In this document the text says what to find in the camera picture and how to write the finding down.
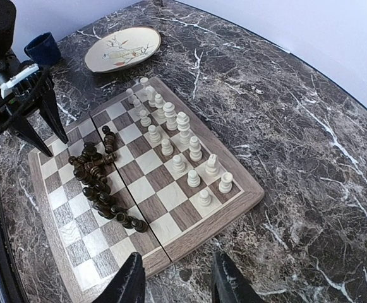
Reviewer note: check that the dark blue mug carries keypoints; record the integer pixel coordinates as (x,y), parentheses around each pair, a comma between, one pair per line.
(43,50)

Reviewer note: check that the cream decorated ceramic plate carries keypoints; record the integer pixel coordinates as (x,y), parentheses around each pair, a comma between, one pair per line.
(122,49)

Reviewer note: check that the dark chess pawn standing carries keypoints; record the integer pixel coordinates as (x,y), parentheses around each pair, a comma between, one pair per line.
(108,139)

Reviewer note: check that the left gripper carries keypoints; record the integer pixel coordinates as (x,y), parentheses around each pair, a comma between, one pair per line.
(31,94)

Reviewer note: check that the wooden chess board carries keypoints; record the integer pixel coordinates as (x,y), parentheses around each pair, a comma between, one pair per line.
(185,194)

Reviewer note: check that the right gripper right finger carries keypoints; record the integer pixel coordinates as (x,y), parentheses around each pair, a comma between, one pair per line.
(227,282)

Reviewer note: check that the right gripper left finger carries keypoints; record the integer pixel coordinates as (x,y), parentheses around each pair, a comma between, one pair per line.
(128,285)

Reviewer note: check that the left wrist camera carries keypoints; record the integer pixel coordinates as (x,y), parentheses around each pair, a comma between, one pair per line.
(7,87)

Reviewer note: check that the white chess king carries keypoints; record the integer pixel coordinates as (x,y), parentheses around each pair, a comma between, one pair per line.
(183,125)

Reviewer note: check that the white chess queen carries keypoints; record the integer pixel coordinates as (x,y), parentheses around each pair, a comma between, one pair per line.
(170,115)

